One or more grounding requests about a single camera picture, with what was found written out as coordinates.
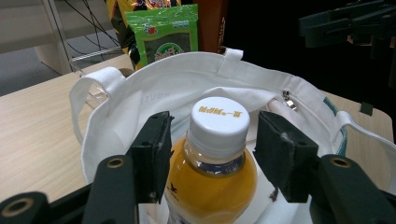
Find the reddish brown box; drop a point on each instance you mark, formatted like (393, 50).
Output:
(210, 25)

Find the clear acrylic tray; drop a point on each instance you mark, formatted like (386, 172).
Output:
(90, 62)

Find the white and green tote bag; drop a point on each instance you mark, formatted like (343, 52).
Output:
(174, 84)

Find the orange drink bottle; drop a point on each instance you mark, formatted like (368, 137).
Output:
(214, 193)

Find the green snack packet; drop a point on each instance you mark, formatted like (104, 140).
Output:
(168, 34)

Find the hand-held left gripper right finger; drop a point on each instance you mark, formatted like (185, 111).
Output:
(286, 155)

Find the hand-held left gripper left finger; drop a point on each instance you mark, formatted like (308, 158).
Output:
(152, 155)

